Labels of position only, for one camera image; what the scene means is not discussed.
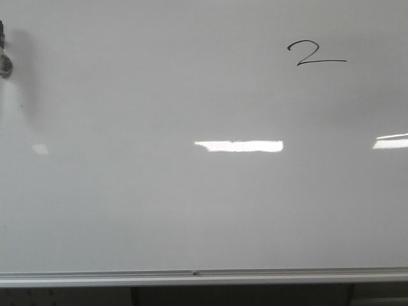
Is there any black white dry-erase marker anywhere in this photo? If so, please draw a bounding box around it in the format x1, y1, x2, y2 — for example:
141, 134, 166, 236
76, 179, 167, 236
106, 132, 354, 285
0, 20, 13, 77

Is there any white whiteboard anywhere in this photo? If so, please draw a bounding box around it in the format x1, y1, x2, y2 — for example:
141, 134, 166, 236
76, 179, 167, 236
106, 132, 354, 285
1, 1, 407, 273

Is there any grey perforated cabinet panel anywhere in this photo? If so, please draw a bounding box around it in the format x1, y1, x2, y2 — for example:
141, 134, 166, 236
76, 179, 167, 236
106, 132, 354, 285
1, 288, 133, 305

